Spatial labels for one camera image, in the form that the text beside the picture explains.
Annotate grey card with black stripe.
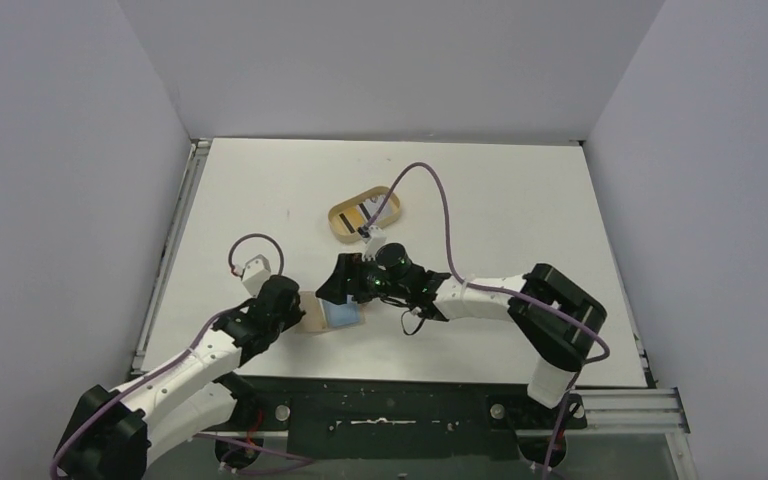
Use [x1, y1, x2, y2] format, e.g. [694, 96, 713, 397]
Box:
[358, 195, 393, 224]

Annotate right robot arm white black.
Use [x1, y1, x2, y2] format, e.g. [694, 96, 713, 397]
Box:
[315, 243, 610, 427]

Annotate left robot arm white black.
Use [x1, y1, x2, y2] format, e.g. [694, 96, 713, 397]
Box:
[48, 275, 303, 479]

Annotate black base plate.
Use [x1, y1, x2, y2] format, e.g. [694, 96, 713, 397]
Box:
[123, 372, 591, 463]

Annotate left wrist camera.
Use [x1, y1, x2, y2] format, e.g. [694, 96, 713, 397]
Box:
[231, 254, 272, 297]

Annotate beige oval tray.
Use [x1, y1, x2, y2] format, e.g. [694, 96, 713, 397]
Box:
[327, 186, 401, 244]

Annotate yellow card with black stripe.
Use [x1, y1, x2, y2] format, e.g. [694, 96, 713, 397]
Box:
[336, 205, 369, 235]

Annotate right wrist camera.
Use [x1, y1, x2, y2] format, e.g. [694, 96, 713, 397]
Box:
[358, 225, 387, 261]

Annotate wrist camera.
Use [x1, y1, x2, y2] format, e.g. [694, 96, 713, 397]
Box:
[358, 225, 387, 261]
[231, 254, 272, 297]

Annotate beige leather card holder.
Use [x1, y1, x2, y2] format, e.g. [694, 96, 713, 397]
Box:
[296, 291, 365, 334]

